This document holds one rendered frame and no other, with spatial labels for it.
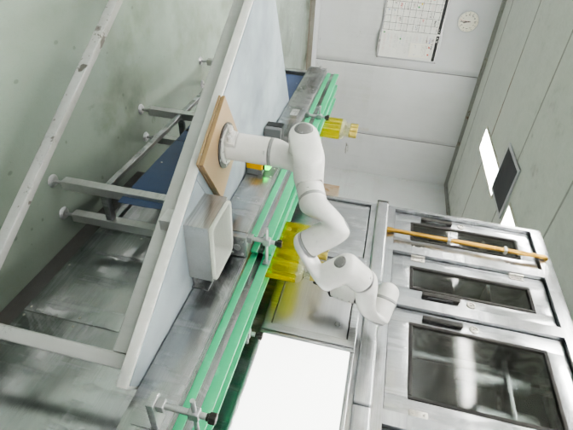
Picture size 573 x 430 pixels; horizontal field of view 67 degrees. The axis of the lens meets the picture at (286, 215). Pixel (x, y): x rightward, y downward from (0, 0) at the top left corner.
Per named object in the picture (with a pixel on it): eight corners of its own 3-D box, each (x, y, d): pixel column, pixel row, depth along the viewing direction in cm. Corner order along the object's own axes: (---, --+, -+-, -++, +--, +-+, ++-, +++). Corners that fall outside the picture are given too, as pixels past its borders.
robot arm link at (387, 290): (391, 312, 139) (402, 285, 142) (361, 299, 143) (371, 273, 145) (391, 320, 152) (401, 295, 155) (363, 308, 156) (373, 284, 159)
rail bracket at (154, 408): (131, 427, 110) (215, 450, 106) (118, 392, 100) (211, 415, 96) (141, 409, 114) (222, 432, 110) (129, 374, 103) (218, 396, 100)
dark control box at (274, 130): (263, 143, 207) (280, 146, 206) (263, 128, 202) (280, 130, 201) (267, 135, 213) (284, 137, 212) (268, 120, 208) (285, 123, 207)
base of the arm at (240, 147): (214, 143, 136) (262, 151, 134) (226, 113, 142) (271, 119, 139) (224, 171, 150) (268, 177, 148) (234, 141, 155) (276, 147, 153)
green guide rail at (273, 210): (250, 237, 157) (271, 241, 156) (250, 235, 156) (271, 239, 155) (327, 73, 293) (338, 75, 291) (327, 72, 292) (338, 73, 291)
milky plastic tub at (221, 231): (190, 277, 142) (216, 283, 141) (183, 224, 128) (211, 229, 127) (210, 244, 155) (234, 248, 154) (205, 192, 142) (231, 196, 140)
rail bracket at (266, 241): (246, 263, 159) (280, 269, 157) (245, 227, 148) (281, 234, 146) (249, 257, 161) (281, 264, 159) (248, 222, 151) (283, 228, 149)
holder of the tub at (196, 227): (191, 288, 145) (213, 293, 144) (182, 224, 129) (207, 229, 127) (210, 254, 159) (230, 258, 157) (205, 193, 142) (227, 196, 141)
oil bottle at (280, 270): (246, 274, 164) (302, 285, 161) (246, 263, 161) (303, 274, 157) (251, 264, 169) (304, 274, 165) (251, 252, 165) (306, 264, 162)
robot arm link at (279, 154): (267, 173, 146) (314, 181, 143) (265, 143, 136) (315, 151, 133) (274, 154, 152) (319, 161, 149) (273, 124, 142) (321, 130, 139)
